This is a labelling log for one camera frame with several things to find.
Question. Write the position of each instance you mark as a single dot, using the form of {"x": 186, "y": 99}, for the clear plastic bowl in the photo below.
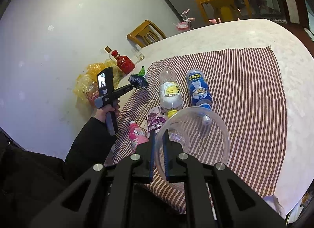
{"x": 196, "y": 144}

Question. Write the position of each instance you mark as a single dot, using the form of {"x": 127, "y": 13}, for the red liquor bottle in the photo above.
{"x": 125, "y": 65}

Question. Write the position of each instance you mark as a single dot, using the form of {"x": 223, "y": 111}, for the person's black jacket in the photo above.
{"x": 27, "y": 181}

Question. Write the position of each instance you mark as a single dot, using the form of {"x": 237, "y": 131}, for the person's left hand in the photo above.
{"x": 101, "y": 116}

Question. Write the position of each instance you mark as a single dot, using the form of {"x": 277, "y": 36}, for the yellow plastic bag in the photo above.
{"x": 89, "y": 83}

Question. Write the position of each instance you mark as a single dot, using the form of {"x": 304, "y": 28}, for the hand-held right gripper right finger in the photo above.
{"x": 166, "y": 161}

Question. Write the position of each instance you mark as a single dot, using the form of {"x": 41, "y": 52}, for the clear bottle with yellow label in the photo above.
{"x": 170, "y": 93}

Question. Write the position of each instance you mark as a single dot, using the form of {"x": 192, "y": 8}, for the purple drink pouch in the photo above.
{"x": 154, "y": 120}

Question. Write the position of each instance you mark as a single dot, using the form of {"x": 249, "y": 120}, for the pink child's bicycle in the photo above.
{"x": 182, "y": 25}

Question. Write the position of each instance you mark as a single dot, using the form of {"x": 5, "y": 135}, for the pink drink bottle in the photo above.
{"x": 137, "y": 136}

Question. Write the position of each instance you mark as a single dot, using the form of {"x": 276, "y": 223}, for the striped cloth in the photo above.
{"x": 245, "y": 108}

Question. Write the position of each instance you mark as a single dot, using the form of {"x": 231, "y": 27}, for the green snack wrapper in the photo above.
{"x": 138, "y": 79}

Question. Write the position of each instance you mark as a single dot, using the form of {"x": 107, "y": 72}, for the blue drink bottle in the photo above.
{"x": 198, "y": 88}

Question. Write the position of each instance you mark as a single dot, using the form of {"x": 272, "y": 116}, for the small drinking glass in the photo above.
{"x": 137, "y": 54}

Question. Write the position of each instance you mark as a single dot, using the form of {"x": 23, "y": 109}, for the wooden chair with curved slats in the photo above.
{"x": 141, "y": 33}

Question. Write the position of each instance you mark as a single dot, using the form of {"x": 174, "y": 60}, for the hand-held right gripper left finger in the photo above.
{"x": 152, "y": 159}

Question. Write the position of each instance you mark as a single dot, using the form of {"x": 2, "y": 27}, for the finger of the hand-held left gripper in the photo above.
{"x": 126, "y": 87}

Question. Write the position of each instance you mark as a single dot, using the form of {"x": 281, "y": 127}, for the clear glass bottle gold cap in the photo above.
{"x": 108, "y": 52}

